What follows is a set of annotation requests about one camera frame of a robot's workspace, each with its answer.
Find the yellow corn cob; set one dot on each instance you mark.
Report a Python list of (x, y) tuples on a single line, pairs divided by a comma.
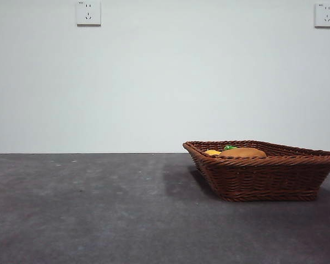
[(213, 152)]

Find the purple eggplant with green stem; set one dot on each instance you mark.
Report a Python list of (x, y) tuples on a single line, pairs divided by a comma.
[(230, 147)]

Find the brown potato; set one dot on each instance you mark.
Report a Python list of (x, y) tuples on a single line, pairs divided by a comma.
[(244, 152)]

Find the brown wicker basket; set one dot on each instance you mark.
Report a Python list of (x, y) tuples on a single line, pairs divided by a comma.
[(264, 178)]

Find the white wall socket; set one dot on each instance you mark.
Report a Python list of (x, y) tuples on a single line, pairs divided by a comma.
[(326, 16), (88, 13)]

